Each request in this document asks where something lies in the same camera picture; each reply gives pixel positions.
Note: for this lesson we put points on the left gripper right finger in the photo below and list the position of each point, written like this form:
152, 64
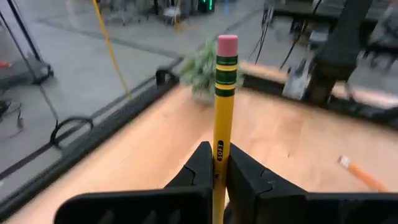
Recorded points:
295, 208

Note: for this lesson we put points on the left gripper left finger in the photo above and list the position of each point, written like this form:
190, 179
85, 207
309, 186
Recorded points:
140, 208

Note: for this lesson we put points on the orange pencil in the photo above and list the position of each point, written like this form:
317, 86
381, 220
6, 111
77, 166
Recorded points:
363, 175

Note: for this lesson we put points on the yellow pencil pink eraser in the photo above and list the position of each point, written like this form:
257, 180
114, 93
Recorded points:
224, 118

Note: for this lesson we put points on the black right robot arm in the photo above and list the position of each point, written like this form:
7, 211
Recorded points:
339, 46

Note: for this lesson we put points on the small potted green plant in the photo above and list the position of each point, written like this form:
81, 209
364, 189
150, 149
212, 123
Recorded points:
199, 73

